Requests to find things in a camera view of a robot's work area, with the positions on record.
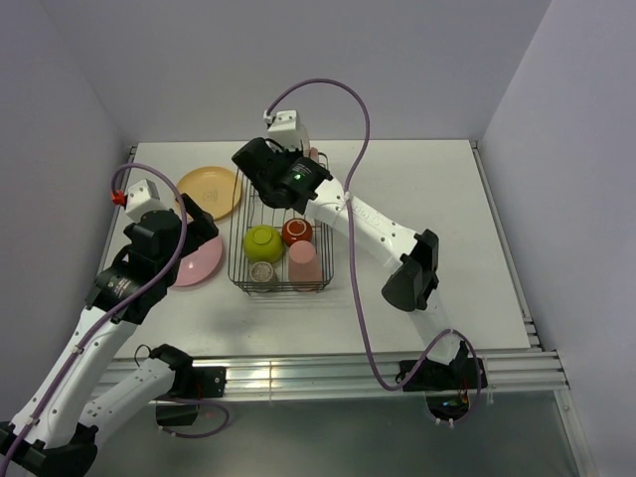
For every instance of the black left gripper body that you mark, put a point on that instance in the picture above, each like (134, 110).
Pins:
(195, 236)

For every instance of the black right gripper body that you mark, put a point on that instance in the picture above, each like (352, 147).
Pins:
(285, 155)

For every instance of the orange plastic plate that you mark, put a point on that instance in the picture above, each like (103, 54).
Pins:
(216, 190)

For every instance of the pink cream plate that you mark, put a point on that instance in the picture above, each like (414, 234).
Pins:
(313, 154)

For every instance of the lime green bowl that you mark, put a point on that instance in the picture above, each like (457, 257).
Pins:
(263, 243)

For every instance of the orange black mug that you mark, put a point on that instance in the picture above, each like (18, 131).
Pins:
(295, 230)

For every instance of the speckled ceramic small cup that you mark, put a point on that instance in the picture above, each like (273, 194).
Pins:
(262, 276)

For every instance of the salmon pink cup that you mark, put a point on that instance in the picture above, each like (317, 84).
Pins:
(304, 268)

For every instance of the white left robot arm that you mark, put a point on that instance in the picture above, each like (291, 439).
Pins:
(60, 430)

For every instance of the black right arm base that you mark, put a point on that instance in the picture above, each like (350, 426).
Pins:
(459, 375)

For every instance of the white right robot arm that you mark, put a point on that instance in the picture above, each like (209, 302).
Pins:
(288, 180)

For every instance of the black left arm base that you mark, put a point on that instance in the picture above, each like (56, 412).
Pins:
(200, 383)

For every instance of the pink plastic plate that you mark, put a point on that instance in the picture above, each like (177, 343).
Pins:
(200, 264)

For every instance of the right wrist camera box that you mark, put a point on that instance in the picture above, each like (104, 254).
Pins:
(286, 129)

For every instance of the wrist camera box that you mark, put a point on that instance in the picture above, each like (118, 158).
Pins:
(140, 199)
(286, 129)

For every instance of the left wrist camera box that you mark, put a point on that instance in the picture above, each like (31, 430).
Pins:
(140, 199)

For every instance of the black wire dish rack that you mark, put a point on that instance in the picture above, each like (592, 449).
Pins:
(254, 212)

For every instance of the aluminium frame rail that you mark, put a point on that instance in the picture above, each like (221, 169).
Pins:
(350, 376)

